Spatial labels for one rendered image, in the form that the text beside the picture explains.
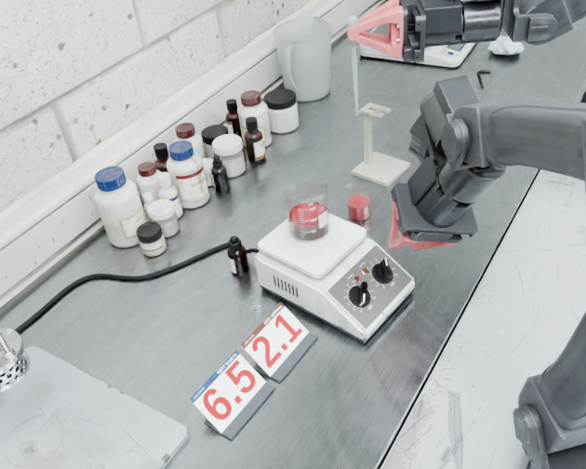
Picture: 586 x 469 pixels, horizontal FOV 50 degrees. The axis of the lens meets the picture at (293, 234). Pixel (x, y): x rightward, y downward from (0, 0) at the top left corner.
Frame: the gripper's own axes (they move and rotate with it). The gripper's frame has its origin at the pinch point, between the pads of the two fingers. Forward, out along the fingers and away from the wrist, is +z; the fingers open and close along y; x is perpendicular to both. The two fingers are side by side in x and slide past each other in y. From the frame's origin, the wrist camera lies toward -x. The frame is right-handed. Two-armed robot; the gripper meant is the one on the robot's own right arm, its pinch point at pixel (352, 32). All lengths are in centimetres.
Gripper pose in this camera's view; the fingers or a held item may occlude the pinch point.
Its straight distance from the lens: 92.3
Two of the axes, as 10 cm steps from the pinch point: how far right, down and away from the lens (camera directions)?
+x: 0.9, 7.7, 6.3
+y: 0.0, 6.3, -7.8
